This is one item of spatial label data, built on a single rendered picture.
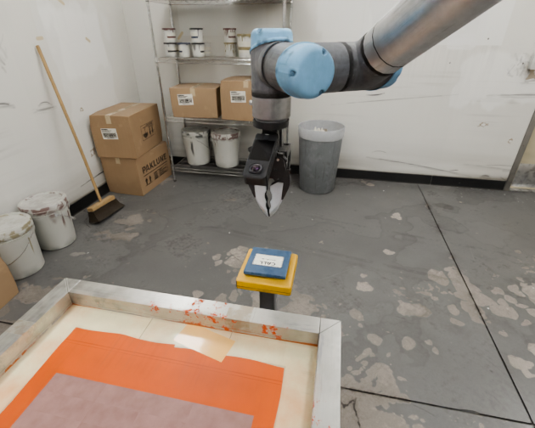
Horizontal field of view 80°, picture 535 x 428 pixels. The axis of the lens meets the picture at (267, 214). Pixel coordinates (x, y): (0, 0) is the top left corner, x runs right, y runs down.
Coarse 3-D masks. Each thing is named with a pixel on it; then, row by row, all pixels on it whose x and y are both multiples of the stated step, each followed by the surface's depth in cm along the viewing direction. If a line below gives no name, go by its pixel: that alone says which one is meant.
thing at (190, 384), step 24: (168, 360) 56; (192, 360) 56; (216, 360) 56; (240, 360) 56; (168, 384) 52; (192, 384) 52; (216, 384) 52; (240, 384) 52; (264, 384) 52; (144, 408) 48; (168, 408) 48; (192, 408) 48; (216, 408) 48; (240, 408) 48; (264, 408) 48
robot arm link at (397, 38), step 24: (408, 0) 39; (432, 0) 36; (456, 0) 35; (480, 0) 34; (384, 24) 44; (408, 24) 40; (432, 24) 38; (456, 24) 37; (360, 48) 49; (384, 48) 45; (408, 48) 43; (360, 72) 50; (384, 72) 49
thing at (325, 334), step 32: (64, 288) 66; (96, 288) 66; (128, 288) 66; (32, 320) 59; (192, 320) 62; (224, 320) 60; (256, 320) 59; (288, 320) 59; (320, 320) 59; (0, 352) 53; (320, 352) 53; (320, 384) 48; (320, 416) 44
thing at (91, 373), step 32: (64, 352) 57; (96, 352) 57; (128, 352) 57; (160, 352) 57; (32, 384) 52; (64, 384) 52; (96, 384) 52; (128, 384) 52; (0, 416) 48; (32, 416) 47; (64, 416) 47; (96, 416) 47; (128, 416) 47
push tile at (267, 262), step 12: (252, 252) 80; (264, 252) 80; (276, 252) 80; (288, 252) 80; (252, 264) 76; (264, 264) 76; (276, 264) 76; (288, 264) 76; (264, 276) 74; (276, 276) 73
